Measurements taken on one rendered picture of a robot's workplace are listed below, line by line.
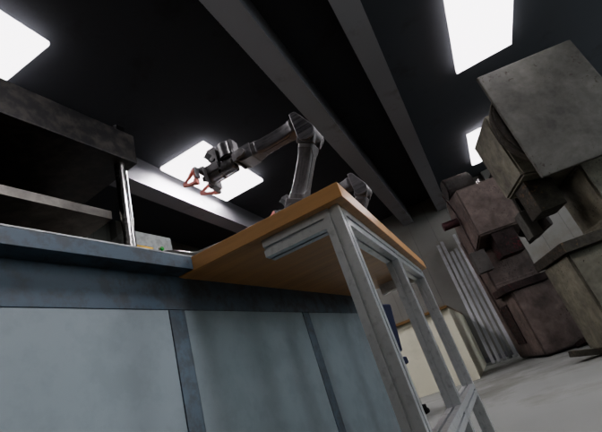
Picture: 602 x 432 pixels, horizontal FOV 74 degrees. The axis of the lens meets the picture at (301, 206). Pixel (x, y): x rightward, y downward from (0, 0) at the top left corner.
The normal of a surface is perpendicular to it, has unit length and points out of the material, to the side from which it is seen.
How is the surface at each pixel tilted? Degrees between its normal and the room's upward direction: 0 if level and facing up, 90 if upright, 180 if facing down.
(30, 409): 90
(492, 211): 91
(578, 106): 90
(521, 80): 90
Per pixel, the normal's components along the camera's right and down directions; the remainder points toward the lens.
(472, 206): -0.20, -0.35
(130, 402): 0.81, -0.46
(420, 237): -0.43, -0.27
